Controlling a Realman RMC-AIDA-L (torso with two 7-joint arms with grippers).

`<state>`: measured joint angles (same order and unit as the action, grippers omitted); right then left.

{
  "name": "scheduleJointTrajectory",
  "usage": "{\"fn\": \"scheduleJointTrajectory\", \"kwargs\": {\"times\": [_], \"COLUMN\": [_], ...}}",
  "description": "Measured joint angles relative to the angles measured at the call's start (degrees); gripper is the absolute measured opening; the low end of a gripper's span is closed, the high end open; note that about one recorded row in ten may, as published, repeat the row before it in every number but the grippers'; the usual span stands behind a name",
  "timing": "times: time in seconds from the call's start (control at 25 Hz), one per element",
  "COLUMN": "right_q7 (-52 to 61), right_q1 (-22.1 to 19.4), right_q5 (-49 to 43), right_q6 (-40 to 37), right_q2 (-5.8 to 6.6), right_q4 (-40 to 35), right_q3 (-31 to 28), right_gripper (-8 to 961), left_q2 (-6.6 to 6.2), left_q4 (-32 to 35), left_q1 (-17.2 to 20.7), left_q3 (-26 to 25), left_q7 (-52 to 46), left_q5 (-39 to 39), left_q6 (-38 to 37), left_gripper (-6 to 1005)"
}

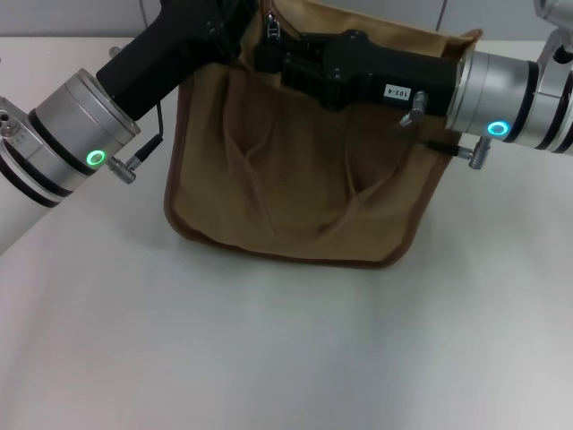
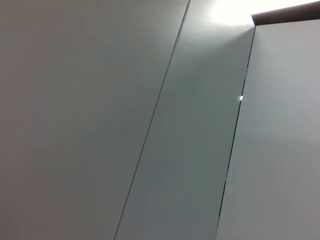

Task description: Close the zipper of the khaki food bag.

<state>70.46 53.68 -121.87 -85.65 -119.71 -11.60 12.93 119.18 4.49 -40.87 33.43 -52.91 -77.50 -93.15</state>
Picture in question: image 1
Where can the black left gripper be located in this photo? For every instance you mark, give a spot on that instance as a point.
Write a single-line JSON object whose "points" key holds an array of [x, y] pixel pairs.
{"points": [[161, 58]]}

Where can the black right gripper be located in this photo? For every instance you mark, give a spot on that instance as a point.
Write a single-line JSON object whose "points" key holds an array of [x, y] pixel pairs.
{"points": [[394, 76]]}

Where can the silver metal zipper pull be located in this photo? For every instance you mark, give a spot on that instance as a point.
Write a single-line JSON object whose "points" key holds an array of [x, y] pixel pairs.
{"points": [[272, 27]]}

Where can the khaki canvas food bag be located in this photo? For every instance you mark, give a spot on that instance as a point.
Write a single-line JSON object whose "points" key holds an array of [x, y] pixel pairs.
{"points": [[313, 188]]}

